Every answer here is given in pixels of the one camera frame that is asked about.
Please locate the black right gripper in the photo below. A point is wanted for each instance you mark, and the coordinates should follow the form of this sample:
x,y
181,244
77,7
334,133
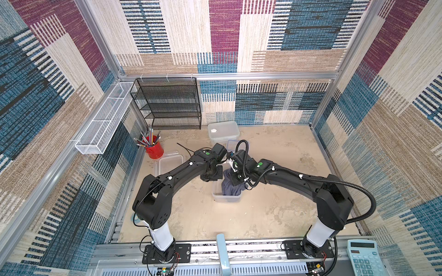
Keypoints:
x,y
236,177

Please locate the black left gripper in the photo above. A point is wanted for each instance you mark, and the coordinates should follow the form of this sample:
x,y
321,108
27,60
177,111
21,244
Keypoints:
x,y
220,176

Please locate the dark blue cloth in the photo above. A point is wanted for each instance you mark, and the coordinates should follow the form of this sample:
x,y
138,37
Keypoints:
x,y
228,187

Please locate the large clear plastic lunch box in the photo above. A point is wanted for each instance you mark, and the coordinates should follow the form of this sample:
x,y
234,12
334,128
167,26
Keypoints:
x,y
218,188

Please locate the clear lunch box lid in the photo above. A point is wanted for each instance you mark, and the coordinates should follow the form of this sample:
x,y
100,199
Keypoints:
x,y
168,162

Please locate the small blue-rimmed lunch box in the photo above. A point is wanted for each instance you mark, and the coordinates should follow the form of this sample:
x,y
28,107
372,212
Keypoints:
x,y
232,145

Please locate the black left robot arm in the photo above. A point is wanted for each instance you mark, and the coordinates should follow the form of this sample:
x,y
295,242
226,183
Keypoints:
x,y
153,203

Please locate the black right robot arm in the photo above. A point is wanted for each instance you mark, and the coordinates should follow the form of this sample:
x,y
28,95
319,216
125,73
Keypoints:
x,y
333,201

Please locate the lidded green-tinted lunch box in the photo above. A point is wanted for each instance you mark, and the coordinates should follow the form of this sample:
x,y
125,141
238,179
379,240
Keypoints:
x,y
222,132

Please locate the red pen cup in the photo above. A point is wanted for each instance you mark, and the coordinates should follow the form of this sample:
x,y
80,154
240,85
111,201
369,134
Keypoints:
x,y
154,151

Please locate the black mesh shelf rack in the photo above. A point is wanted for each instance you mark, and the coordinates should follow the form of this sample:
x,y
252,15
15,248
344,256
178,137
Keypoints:
x,y
168,103

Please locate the blue tape roll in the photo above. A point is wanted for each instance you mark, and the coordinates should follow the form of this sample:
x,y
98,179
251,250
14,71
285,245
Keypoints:
x,y
135,218

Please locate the light blue calculator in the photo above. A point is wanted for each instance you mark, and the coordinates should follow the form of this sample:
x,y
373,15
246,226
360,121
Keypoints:
x,y
365,258

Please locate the light blue rail clamp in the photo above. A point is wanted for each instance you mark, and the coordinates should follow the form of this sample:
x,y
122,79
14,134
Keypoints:
x,y
223,255

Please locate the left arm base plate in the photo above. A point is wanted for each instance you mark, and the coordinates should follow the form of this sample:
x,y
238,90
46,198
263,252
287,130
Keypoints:
x,y
180,251

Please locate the aluminium front rail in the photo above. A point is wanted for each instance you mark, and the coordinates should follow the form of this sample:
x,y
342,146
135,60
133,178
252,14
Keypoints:
x,y
249,257

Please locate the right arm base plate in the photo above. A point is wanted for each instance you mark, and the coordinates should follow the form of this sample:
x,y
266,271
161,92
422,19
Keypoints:
x,y
300,249

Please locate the white mesh wall basket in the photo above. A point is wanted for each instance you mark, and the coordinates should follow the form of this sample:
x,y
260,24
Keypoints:
x,y
99,132

